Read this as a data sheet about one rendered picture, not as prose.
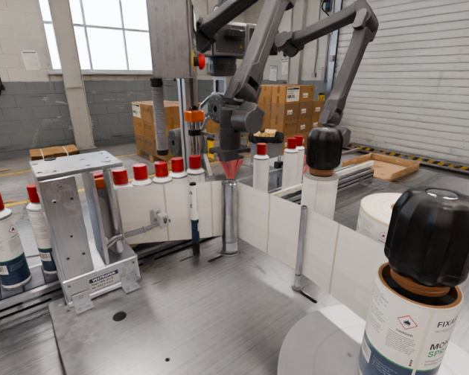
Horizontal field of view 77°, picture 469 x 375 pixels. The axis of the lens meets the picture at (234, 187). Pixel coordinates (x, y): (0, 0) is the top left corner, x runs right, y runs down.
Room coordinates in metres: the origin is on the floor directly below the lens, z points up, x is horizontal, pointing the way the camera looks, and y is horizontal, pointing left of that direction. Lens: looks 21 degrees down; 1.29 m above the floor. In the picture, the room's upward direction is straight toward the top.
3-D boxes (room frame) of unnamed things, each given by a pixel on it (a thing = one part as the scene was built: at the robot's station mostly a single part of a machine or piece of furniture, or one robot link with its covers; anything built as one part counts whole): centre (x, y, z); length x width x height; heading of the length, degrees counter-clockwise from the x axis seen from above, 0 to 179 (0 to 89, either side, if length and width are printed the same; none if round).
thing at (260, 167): (0.94, -0.09, 0.98); 0.05 x 0.05 x 0.20
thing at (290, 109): (5.22, -0.90, 0.57); 1.20 x 0.85 x 1.14; 130
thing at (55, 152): (4.44, 2.80, 0.11); 0.65 x 0.54 x 0.22; 125
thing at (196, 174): (0.79, 0.11, 0.98); 0.05 x 0.05 x 0.20
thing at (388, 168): (1.47, -0.76, 0.85); 0.30 x 0.26 x 0.04; 128
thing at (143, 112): (4.75, 1.01, 0.45); 1.20 x 0.84 x 0.89; 40
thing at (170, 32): (0.86, 0.16, 1.38); 0.17 x 0.10 x 0.19; 3
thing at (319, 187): (0.69, -0.21, 1.03); 0.09 x 0.09 x 0.30
